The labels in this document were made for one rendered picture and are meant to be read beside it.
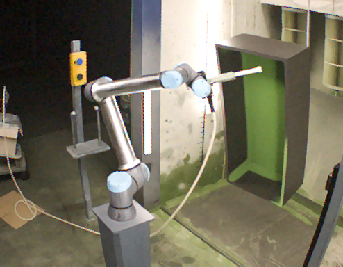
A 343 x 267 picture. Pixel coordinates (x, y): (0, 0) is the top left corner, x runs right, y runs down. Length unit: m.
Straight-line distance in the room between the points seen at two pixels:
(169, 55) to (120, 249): 1.57
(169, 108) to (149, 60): 0.48
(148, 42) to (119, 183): 1.18
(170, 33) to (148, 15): 0.27
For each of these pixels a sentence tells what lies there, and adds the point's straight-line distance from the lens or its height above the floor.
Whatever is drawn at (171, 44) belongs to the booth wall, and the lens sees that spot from 2.89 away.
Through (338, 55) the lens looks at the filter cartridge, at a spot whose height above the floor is 1.59.
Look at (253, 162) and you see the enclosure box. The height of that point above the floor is 0.53.
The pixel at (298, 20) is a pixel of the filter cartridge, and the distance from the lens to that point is 3.51.
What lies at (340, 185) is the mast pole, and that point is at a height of 1.37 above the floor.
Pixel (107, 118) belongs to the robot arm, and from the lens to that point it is 2.17.
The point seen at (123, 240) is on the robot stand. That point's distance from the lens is 2.22.
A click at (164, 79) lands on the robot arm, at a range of 1.74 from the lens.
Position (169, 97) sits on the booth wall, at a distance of 2.99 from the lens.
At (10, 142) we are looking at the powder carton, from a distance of 3.92.
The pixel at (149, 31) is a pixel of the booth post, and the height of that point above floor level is 1.67.
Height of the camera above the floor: 1.97
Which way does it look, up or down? 23 degrees down
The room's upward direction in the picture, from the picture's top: 1 degrees clockwise
